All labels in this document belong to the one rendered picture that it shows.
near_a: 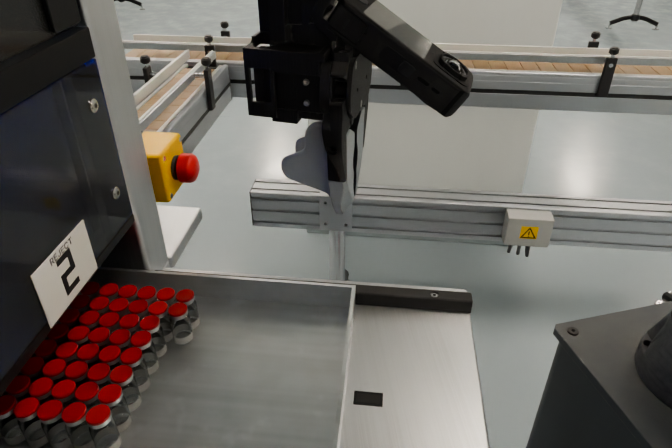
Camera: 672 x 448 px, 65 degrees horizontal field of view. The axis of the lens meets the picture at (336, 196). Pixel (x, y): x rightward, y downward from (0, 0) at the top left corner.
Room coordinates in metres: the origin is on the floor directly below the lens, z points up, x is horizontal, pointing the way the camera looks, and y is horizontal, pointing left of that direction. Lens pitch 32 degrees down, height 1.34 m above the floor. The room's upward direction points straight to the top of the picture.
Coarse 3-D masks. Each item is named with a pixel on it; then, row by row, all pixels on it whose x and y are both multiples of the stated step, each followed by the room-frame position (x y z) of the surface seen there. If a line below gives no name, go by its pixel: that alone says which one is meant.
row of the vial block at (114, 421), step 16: (160, 304) 0.44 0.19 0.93; (144, 320) 0.41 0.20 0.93; (160, 320) 0.42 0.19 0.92; (144, 336) 0.39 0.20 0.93; (160, 336) 0.41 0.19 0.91; (128, 352) 0.37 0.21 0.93; (144, 352) 0.38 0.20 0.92; (160, 352) 0.40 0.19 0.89; (128, 368) 0.35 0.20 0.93; (144, 368) 0.36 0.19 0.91; (112, 384) 0.33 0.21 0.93; (128, 384) 0.34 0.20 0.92; (144, 384) 0.36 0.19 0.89; (112, 400) 0.31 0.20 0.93; (128, 400) 0.33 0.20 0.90; (96, 416) 0.30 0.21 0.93; (112, 416) 0.31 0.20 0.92; (128, 416) 0.32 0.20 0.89; (96, 432) 0.29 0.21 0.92; (112, 432) 0.29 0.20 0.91
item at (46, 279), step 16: (80, 224) 0.42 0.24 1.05; (64, 240) 0.39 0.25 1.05; (80, 240) 0.41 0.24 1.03; (48, 256) 0.37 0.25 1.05; (80, 256) 0.40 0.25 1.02; (48, 272) 0.36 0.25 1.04; (64, 272) 0.38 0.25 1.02; (80, 272) 0.40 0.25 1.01; (48, 288) 0.35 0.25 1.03; (64, 288) 0.37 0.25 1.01; (80, 288) 0.39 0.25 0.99; (48, 304) 0.35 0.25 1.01; (64, 304) 0.36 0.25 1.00; (48, 320) 0.34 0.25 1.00
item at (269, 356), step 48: (192, 288) 0.50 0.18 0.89; (240, 288) 0.49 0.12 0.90; (288, 288) 0.49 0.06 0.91; (336, 288) 0.48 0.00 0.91; (240, 336) 0.43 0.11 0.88; (288, 336) 0.43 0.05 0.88; (336, 336) 0.43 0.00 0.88; (192, 384) 0.37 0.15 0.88; (240, 384) 0.37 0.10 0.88; (288, 384) 0.37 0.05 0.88; (336, 384) 0.37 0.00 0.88; (144, 432) 0.31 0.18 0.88; (192, 432) 0.31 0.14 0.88; (240, 432) 0.31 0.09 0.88; (288, 432) 0.31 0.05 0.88; (336, 432) 0.29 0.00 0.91
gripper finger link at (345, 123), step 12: (336, 84) 0.37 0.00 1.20; (336, 96) 0.36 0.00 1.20; (336, 108) 0.35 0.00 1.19; (324, 120) 0.36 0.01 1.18; (336, 120) 0.35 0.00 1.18; (348, 120) 0.37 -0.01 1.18; (324, 132) 0.35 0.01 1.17; (336, 132) 0.35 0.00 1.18; (324, 144) 0.35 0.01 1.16; (336, 144) 0.35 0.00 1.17; (336, 156) 0.35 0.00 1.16; (336, 168) 0.36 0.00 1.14; (336, 180) 0.36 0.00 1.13
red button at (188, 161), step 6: (180, 156) 0.62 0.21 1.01; (186, 156) 0.62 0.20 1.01; (192, 156) 0.63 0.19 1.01; (180, 162) 0.62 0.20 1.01; (186, 162) 0.62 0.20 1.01; (192, 162) 0.62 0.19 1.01; (198, 162) 0.64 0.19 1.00; (180, 168) 0.61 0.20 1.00; (186, 168) 0.61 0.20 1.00; (192, 168) 0.62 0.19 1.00; (198, 168) 0.63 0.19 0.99; (180, 174) 0.61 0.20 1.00; (186, 174) 0.61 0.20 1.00; (192, 174) 0.61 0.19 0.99; (198, 174) 0.63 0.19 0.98; (180, 180) 0.61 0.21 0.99; (186, 180) 0.61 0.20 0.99; (192, 180) 0.61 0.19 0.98
